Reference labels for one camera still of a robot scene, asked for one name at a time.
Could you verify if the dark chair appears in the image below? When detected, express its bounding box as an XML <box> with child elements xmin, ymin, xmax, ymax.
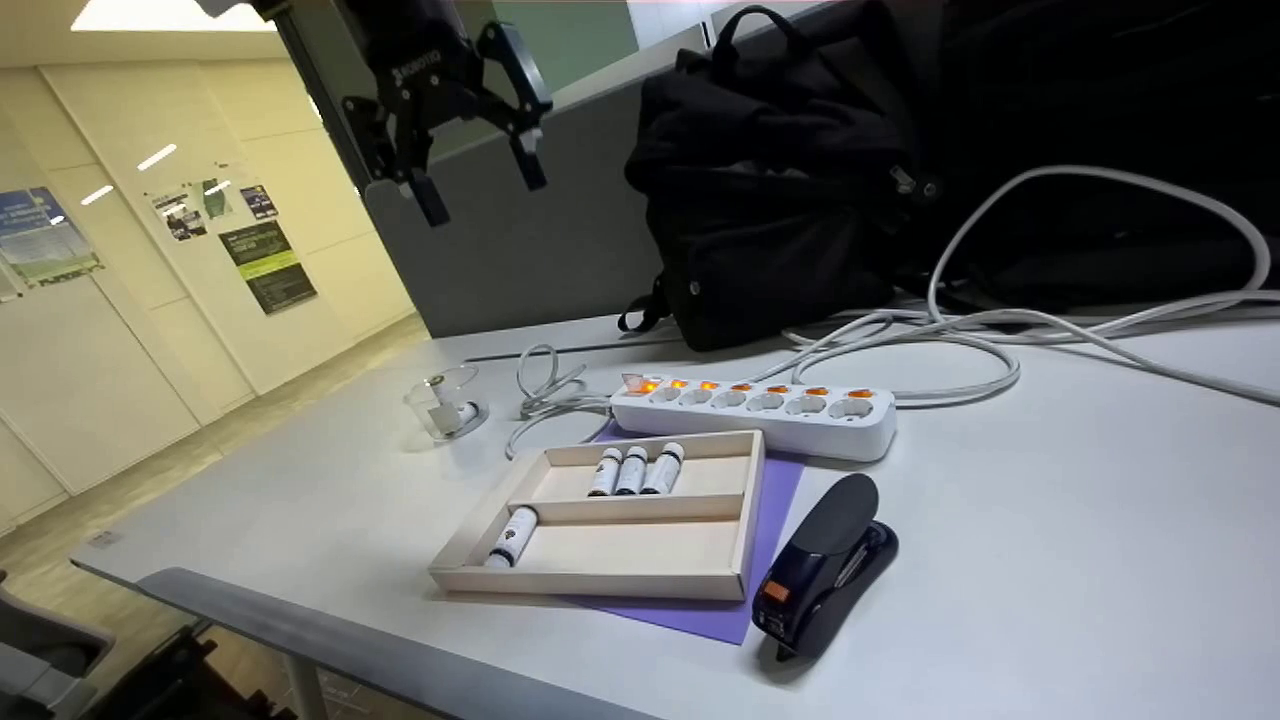
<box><xmin>0</xmin><ymin>583</ymin><xmax>292</xmax><ymax>720</ymax></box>

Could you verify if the clear glass cup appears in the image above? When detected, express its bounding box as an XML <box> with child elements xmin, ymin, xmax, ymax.
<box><xmin>395</xmin><ymin>364</ymin><xmax>492</xmax><ymax>451</ymax></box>

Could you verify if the wooden two-compartment tray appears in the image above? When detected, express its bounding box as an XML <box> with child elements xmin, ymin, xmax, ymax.
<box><xmin>425</xmin><ymin>428</ymin><xmax>769</xmax><ymax>606</ymax></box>

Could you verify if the white power strip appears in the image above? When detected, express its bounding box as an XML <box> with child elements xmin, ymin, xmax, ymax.
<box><xmin>603</xmin><ymin>372</ymin><xmax>901</xmax><ymax>467</ymax></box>

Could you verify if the blue wall poster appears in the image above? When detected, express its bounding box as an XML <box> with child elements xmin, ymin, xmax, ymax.
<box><xmin>0</xmin><ymin>182</ymin><xmax>104</xmax><ymax>293</ymax></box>

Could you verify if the black backpack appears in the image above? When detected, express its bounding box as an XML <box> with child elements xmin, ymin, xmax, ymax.
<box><xmin>611</xmin><ymin>0</ymin><xmax>943</xmax><ymax>356</ymax></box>

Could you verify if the thin white cable bundle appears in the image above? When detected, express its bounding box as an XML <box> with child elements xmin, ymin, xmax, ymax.
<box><xmin>459</xmin><ymin>332</ymin><xmax>633</xmax><ymax>464</ymax></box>

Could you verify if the grey partition panel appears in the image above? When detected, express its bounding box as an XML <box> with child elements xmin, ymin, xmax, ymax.
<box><xmin>360</xmin><ymin>19</ymin><xmax>718</xmax><ymax>339</ymax></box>

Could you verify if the small photo wall notice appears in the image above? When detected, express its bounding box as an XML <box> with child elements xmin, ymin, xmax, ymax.
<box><xmin>198</xmin><ymin>173</ymin><xmax>237</xmax><ymax>222</ymax></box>
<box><xmin>237</xmin><ymin>181</ymin><xmax>283</xmax><ymax>222</ymax></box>
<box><xmin>147</xmin><ymin>187</ymin><xmax>213</xmax><ymax>243</ymax></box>

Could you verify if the black stapler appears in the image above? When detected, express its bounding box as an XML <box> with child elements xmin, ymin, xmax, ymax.
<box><xmin>750</xmin><ymin>467</ymin><xmax>906</xmax><ymax>669</ymax></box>

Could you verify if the green and black poster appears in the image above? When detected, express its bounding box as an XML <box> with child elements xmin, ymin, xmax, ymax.
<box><xmin>216</xmin><ymin>217</ymin><xmax>324</xmax><ymax>320</ymax></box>

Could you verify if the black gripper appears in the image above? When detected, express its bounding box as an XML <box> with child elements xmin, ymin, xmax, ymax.
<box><xmin>338</xmin><ymin>0</ymin><xmax>558</xmax><ymax>233</ymax></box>

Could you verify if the purple paper sheet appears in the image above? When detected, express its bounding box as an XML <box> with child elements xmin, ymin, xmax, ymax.
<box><xmin>574</xmin><ymin>416</ymin><xmax>813</xmax><ymax>649</ymax></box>

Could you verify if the thick white looping cable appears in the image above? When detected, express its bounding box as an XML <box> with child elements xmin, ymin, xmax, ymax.
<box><xmin>755</xmin><ymin>162</ymin><xmax>1280</xmax><ymax>412</ymax></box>

